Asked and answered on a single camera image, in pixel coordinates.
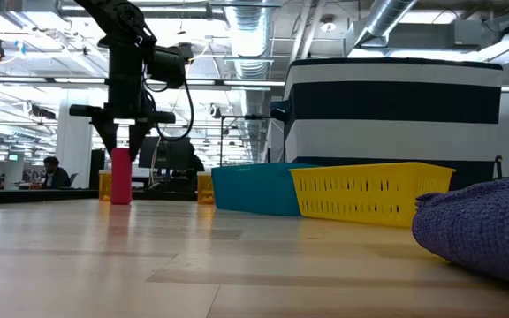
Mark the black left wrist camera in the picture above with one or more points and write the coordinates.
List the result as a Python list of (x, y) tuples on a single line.
[(168, 66)]

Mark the silver corrugated air duct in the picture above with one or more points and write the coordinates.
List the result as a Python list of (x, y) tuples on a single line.
[(252, 44)]

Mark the seated person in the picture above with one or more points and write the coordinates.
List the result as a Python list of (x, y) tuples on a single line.
[(58, 176)]

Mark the black cabinet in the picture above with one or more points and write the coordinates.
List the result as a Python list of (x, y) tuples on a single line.
[(94, 172)]

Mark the person behind monitor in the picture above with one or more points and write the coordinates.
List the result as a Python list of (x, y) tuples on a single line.
[(196, 163)]

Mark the orange pill bottle white cap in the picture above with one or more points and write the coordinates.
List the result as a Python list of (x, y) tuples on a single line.
[(205, 190), (104, 187)]

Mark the white building pillar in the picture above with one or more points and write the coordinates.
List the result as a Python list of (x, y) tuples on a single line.
[(73, 141)]

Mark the teal plastic tray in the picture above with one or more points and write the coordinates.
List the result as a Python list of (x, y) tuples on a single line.
[(254, 190)]

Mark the green lit sign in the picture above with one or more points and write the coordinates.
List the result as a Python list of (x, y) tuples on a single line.
[(13, 156)]

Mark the silver smooth air duct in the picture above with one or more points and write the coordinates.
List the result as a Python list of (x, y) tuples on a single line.
[(387, 17)]

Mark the red plastic bottle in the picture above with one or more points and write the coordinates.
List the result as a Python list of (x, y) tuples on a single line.
[(121, 176)]

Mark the yellow plastic basket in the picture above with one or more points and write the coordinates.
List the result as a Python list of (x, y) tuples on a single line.
[(369, 170)]

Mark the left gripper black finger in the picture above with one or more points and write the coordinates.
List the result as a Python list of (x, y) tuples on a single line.
[(137, 137), (106, 132)]

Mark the black computer monitor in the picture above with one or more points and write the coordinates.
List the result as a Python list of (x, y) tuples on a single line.
[(170, 154)]

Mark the navy white striped fabric bin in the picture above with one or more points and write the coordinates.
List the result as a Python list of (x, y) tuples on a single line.
[(391, 101)]

